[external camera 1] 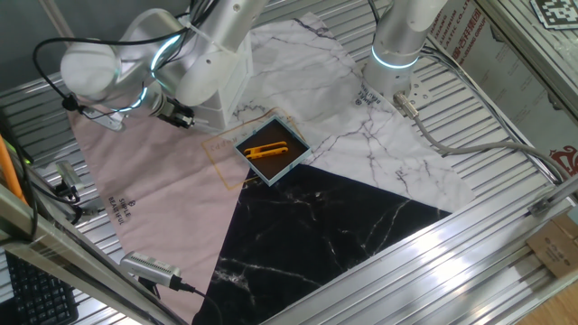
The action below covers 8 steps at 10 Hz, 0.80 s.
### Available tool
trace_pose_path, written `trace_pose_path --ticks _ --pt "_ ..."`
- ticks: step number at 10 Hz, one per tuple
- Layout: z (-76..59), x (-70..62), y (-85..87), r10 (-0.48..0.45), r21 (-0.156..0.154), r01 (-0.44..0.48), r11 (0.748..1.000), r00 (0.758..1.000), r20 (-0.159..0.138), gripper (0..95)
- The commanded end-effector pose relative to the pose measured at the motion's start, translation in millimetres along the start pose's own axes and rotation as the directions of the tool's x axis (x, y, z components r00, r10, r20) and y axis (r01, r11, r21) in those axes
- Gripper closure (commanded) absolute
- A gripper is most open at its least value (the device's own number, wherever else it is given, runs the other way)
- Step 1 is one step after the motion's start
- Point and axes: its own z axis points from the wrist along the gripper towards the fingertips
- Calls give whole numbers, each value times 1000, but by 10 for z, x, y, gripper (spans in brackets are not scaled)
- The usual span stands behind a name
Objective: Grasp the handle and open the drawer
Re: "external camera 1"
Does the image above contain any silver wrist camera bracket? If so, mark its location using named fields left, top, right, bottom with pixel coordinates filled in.
left=80, top=104, right=126, bottom=133

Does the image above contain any black keyboard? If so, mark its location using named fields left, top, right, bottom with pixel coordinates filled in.
left=4, top=250, right=80, bottom=325

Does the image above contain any printed cardboard panel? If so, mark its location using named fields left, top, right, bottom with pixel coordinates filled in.
left=424, top=0, right=578, bottom=177

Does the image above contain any silver cable connector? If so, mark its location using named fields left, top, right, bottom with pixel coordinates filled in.
left=71, top=202, right=107, bottom=218

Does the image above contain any orange plastic clip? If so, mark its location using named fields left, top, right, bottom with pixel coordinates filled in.
left=242, top=141, right=289, bottom=161

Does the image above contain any thick grey robot cable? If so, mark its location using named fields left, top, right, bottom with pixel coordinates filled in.
left=392, top=91, right=573, bottom=181

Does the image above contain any aluminium strut with bracket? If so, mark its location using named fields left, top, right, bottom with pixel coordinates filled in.
left=527, top=173, right=578, bottom=217

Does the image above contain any white plastic drawer cabinet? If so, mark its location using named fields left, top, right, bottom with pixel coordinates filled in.
left=189, top=31, right=254, bottom=130

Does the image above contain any black camera cable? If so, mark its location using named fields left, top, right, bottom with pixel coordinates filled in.
left=173, top=277, right=225, bottom=325

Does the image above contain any small silver camera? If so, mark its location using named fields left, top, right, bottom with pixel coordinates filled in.
left=54, top=160, right=87, bottom=193

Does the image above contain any silver camera with vents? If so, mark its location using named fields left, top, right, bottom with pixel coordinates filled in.
left=119, top=251, right=184, bottom=290

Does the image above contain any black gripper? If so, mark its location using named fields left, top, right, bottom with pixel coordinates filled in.
left=155, top=97, right=196, bottom=129

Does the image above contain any black white marker board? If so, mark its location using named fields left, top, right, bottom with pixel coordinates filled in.
left=530, top=0, right=578, bottom=31

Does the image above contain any marble pink black tablecloth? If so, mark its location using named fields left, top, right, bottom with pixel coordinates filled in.
left=67, top=12, right=476, bottom=325

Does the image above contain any black arm cable with plug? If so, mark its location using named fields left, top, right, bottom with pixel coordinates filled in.
left=32, top=0, right=222, bottom=113

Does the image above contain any light blue square tray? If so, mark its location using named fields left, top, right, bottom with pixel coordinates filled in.
left=233, top=115, right=313, bottom=188

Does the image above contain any brown cardboard box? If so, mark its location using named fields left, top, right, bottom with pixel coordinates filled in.
left=526, top=211, right=578, bottom=280

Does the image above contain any grey metal pole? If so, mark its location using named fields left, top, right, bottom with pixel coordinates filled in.
left=39, top=0, right=76, bottom=40

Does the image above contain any orange pole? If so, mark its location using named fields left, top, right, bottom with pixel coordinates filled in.
left=0, top=135, right=23, bottom=202

